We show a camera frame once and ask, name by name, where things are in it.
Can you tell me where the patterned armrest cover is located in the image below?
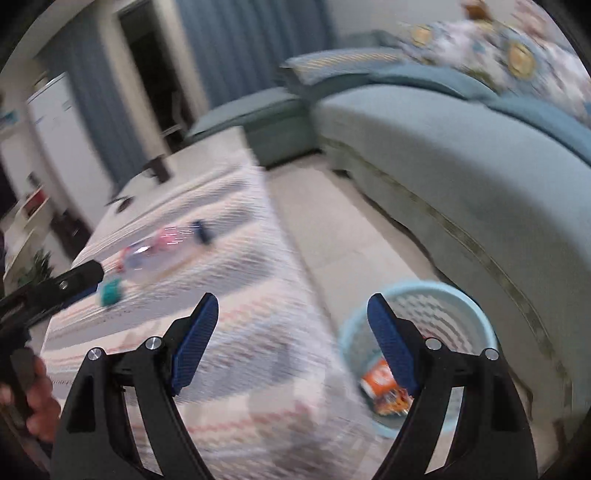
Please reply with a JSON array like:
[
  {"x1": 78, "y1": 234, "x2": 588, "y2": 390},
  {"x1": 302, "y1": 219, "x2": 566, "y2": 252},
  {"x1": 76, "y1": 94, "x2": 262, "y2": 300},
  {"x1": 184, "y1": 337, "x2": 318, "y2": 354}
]
[{"x1": 279, "y1": 46, "x2": 407, "y2": 86}]

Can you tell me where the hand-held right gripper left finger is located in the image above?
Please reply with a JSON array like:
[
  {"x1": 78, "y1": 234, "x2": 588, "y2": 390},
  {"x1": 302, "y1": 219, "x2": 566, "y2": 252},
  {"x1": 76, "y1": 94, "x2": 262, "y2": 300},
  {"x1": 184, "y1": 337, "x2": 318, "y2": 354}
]
[{"x1": 48, "y1": 292, "x2": 220, "y2": 480}]

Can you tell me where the white refrigerator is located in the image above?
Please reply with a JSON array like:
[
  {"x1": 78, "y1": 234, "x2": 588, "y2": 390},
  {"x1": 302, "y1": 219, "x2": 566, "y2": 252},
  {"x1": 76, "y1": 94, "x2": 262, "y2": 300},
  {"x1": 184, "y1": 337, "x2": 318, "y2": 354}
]
[{"x1": 25, "y1": 71, "x2": 114, "y2": 227}]

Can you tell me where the dark mug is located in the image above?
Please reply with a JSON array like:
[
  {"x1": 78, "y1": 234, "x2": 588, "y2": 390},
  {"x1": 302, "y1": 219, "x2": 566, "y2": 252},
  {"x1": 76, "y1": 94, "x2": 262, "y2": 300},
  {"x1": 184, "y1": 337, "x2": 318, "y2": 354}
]
[{"x1": 143, "y1": 157, "x2": 171, "y2": 183}]

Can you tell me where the brown monkey plush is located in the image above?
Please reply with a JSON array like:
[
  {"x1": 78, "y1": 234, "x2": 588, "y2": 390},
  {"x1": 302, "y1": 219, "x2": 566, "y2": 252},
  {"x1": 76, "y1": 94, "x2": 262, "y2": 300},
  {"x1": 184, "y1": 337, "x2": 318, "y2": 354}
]
[{"x1": 462, "y1": 0, "x2": 490, "y2": 21}]

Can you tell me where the blue cushion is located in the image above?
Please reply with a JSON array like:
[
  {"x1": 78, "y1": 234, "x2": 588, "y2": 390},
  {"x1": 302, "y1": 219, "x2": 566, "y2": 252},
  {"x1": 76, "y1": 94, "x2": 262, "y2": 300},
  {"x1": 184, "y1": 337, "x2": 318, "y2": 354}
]
[
  {"x1": 485, "y1": 95, "x2": 591, "y2": 167},
  {"x1": 369, "y1": 62, "x2": 499, "y2": 102}
]

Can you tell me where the orange white packet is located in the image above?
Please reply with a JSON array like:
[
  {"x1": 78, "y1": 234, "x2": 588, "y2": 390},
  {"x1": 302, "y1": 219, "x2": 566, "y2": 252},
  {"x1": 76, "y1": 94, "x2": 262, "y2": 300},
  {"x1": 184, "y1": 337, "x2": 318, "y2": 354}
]
[{"x1": 361, "y1": 357, "x2": 398, "y2": 400}]

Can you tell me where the green potted plant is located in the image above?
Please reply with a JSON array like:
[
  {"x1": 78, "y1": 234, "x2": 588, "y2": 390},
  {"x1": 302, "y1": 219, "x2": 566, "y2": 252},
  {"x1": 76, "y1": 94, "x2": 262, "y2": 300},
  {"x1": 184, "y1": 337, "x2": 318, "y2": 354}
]
[{"x1": 18, "y1": 249, "x2": 54, "y2": 287}]

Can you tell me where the orange mesh packet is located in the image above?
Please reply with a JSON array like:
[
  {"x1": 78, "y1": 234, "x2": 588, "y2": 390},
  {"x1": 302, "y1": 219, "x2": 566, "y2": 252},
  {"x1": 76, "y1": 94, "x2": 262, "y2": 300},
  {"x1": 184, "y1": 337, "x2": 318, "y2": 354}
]
[{"x1": 376, "y1": 388, "x2": 414, "y2": 416}]

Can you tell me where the blue curtain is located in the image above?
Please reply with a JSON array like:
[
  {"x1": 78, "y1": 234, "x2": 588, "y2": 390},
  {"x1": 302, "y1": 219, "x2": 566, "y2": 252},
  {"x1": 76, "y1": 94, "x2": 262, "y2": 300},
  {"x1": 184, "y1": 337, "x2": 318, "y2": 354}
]
[
  {"x1": 175, "y1": 0, "x2": 335, "y2": 109},
  {"x1": 34, "y1": 11, "x2": 148, "y2": 190}
]

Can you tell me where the clear plastic bottle blue cap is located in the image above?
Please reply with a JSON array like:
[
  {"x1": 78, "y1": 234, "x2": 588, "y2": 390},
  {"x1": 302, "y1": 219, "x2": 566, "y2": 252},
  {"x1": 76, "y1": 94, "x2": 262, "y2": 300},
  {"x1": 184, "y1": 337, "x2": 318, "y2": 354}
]
[{"x1": 121, "y1": 220, "x2": 215, "y2": 282}]

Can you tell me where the blue-green sofa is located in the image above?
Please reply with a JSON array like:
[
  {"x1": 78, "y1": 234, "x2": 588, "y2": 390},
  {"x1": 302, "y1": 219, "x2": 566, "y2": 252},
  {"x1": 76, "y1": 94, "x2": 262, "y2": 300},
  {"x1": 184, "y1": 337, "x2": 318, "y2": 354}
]
[{"x1": 185, "y1": 30, "x2": 591, "y2": 457}]

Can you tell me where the white red wall shelf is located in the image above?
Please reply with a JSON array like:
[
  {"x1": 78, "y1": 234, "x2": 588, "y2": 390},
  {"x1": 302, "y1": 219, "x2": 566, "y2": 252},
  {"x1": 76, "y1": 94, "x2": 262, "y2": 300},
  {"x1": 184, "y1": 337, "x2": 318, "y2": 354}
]
[{"x1": 0, "y1": 182, "x2": 51, "y2": 259}]

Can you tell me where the light blue waste basket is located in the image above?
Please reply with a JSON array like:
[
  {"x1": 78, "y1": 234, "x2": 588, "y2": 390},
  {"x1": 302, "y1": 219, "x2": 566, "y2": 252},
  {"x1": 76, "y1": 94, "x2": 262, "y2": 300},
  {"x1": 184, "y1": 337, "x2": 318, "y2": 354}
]
[{"x1": 337, "y1": 281, "x2": 499, "y2": 439}]

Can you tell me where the striped tablecloth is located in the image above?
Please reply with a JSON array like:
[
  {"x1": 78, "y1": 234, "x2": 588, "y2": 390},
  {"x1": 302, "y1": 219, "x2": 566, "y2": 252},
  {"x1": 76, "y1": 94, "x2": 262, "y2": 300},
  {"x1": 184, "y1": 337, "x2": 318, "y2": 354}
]
[{"x1": 39, "y1": 164, "x2": 384, "y2": 480}]

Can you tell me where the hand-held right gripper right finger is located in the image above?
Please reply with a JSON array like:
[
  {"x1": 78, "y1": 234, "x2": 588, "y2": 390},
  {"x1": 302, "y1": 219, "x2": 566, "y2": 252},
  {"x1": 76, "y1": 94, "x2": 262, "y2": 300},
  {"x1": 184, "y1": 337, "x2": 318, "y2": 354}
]
[{"x1": 367, "y1": 292, "x2": 540, "y2": 480}]

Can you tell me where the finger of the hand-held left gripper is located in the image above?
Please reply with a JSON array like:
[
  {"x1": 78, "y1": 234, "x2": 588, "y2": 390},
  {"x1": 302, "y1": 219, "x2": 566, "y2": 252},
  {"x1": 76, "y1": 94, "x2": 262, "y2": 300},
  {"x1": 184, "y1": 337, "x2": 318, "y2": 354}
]
[{"x1": 28, "y1": 259, "x2": 105, "y2": 308}]

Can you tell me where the person's left hand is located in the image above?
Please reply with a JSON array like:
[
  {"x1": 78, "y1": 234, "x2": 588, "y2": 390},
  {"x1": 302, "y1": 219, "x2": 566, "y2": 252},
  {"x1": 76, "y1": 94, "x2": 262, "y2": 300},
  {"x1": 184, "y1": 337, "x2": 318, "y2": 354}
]
[{"x1": 0, "y1": 355, "x2": 63, "y2": 444}]

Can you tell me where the floral sofa back cover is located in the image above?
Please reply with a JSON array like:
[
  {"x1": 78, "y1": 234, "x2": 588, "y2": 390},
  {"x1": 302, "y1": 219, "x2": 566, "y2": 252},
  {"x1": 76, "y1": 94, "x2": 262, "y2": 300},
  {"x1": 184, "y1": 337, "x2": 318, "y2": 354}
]
[{"x1": 399, "y1": 0, "x2": 591, "y2": 121}]

